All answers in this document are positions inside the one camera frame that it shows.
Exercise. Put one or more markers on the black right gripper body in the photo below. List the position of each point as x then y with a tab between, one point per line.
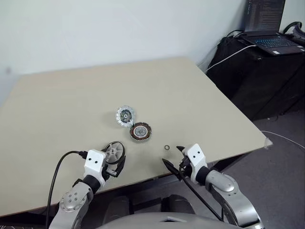
186	168

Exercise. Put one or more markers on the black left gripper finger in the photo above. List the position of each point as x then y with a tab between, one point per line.
121	164

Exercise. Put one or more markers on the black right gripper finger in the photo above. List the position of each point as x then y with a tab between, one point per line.
172	167
181	148

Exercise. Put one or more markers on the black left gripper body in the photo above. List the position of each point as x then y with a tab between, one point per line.
112	174

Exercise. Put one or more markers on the silver motor housing cover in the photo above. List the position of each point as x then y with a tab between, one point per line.
125	115

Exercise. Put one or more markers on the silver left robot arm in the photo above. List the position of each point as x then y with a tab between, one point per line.
71	202

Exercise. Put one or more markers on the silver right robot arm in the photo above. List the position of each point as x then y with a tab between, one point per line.
228	190

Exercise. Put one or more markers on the copper wound motor stator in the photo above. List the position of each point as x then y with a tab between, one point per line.
140	132

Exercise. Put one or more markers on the dark rounded shape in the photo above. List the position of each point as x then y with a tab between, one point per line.
177	202
118	207

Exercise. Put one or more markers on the silver robot torso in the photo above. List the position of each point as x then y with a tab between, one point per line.
166	220

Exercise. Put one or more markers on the clear tape piece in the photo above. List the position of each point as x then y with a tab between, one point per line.
268	143

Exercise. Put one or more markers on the black cabinet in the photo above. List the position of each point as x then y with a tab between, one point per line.
262	86

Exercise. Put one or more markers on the black open laptop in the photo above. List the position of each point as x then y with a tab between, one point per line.
269	40

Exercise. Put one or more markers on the black grey headset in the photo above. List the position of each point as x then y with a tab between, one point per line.
297	31

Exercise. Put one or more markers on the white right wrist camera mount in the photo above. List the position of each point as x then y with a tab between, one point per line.
195	157

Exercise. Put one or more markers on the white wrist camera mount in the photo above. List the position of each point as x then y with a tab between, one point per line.
94	162
195	157

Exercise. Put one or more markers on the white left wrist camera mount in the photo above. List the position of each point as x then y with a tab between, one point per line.
94	162

